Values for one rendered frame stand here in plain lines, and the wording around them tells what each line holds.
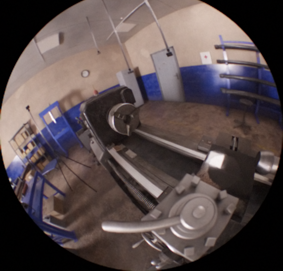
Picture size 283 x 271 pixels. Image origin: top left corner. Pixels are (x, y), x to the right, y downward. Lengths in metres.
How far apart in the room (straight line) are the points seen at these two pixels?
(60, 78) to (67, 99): 0.91
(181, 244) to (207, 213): 0.09
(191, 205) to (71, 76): 4.37
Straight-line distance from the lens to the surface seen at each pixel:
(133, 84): 4.47
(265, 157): 0.42
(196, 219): 0.18
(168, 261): 0.51
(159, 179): 0.62
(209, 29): 3.48
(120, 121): 0.75
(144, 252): 1.47
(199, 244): 0.25
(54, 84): 4.33
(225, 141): 0.78
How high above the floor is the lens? 1.37
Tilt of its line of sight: 30 degrees down
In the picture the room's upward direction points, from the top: 21 degrees counter-clockwise
